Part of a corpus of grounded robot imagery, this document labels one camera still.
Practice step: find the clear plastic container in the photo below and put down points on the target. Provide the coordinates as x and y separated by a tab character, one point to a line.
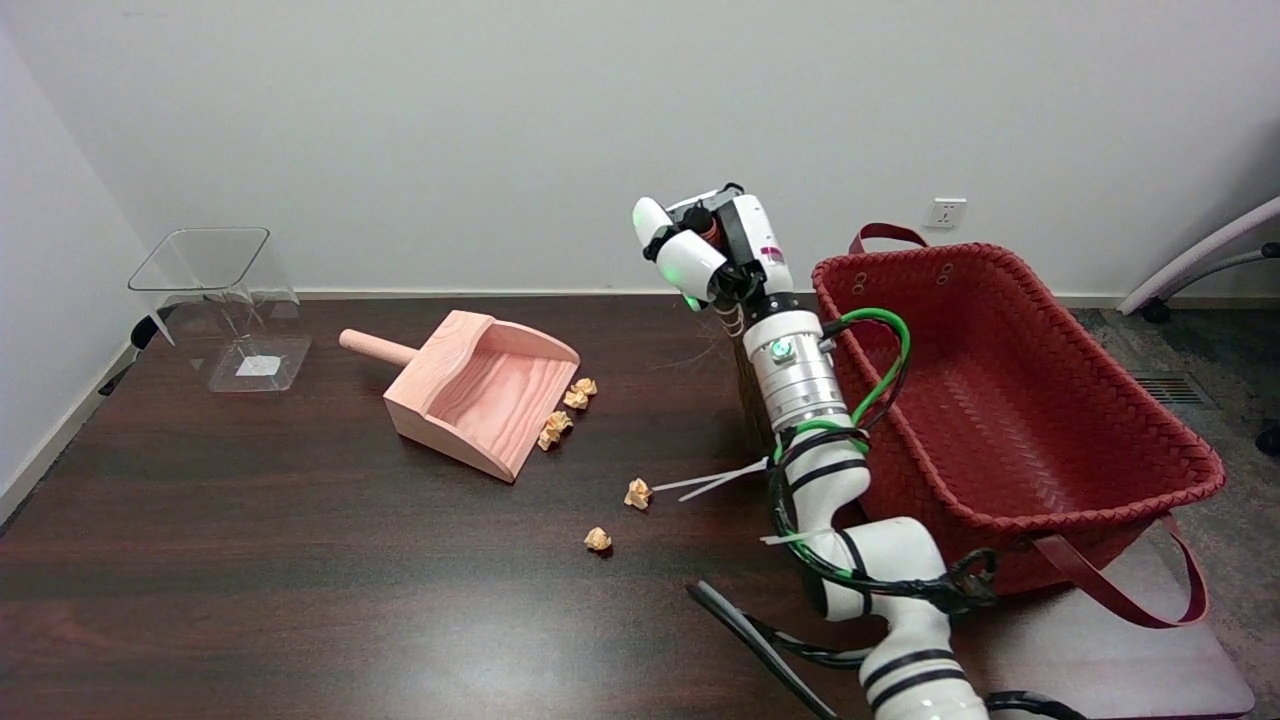
240	340

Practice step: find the grey office chair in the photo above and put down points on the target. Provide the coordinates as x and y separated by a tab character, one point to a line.
1200	255

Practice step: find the pink wooden dustpan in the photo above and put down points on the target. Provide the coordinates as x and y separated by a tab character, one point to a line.
480	400

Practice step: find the white wall socket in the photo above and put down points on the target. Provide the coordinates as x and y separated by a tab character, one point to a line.
945	213

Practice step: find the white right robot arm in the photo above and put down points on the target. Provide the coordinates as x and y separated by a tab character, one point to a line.
880	560

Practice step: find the brown straw hand broom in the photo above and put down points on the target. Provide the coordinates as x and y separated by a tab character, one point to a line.
710	230

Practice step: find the red woven basket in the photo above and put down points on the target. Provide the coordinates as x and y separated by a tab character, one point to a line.
1000	400

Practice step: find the floor vent grille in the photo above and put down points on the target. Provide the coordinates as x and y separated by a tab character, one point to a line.
1170	390

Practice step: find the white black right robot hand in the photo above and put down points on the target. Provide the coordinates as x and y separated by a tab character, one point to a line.
755	235

